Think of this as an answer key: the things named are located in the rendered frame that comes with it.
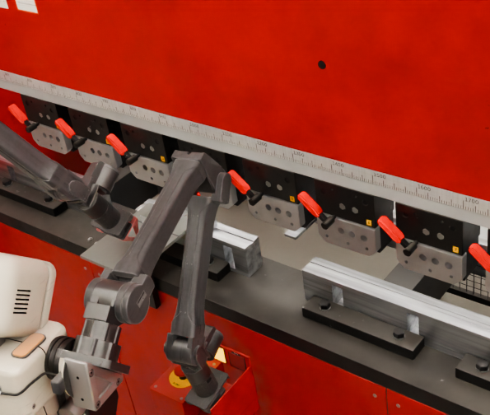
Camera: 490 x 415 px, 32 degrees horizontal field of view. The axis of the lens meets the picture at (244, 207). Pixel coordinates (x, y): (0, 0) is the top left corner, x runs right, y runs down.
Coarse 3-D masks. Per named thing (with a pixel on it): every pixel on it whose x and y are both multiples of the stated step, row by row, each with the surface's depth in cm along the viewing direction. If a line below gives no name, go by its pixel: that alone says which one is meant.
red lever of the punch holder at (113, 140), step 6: (108, 138) 220; (114, 138) 221; (114, 144) 220; (120, 144) 220; (120, 150) 220; (126, 150) 221; (126, 156) 220; (132, 156) 220; (138, 156) 222; (126, 162) 220; (132, 162) 220
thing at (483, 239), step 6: (246, 198) 250; (480, 228) 209; (486, 228) 209; (480, 234) 207; (486, 234) 207; (480, 240) 205; (486, 240) 205; (390, 246) 223; (486, 246) 204; (480, 264) 207; (474, 270) 210; (480, 270) 208
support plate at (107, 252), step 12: (144, 216) 231; (132, 228) 227; (180, 228) 224; (108, 240) 224; (120, 240) 223; (168, 240) 220; (84, 252) 221; (96, 252) 220; (108, 252) 219; (120, 252) 219; (96, 264) 217; (108, 264) 215
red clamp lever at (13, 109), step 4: (12, 104) 244; (8, 108) 243; (12, 108) 243; (16, 108) 243; (12, 112) 243; (16, 112) 243; (20, 112) 243; (16, 116) 243; (20, 116) 242; (24, 116) 243; (20, 120) 243; (24, 120) 243; (28, 124) 243; (32, 124) 243; (36, 124) 244; (28, 128) 242; (32, 128) 243; (28, 132) 243
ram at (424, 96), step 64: (64, 0) 208; (128, 0) 193; (192, 0) 181; (256, 0) 170; (320, 0) 160; (384, 0) 151; (448, 0) 143; (0, 64) 241; (64, 64) 222; (128, 64) 206; (192, 64) 192; (256, 64) 179; (320, 64) 168; (384, 64) 159; (448, 64) 150; (256, 128) 190; (320, 128) 177; (384, 128) 167; (448, 128) 157; (384, 192) 176
